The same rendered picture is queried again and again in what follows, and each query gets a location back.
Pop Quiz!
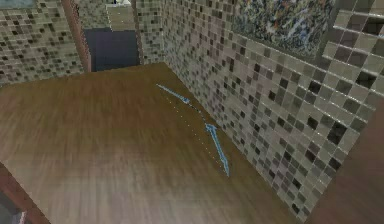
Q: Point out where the colourful framed wall picture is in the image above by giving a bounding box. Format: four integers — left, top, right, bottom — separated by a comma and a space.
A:
231, 0, 338, 60

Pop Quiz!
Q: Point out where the brown wooden door frame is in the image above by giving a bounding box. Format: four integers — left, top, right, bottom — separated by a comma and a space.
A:
61, 0, 93, 73

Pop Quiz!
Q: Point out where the thin blue strip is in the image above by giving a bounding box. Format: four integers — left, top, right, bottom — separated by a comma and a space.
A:
155, 83, 231, 178

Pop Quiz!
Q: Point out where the brown wooden door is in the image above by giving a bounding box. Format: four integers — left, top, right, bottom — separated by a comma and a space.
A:
303, 98, 384, 224

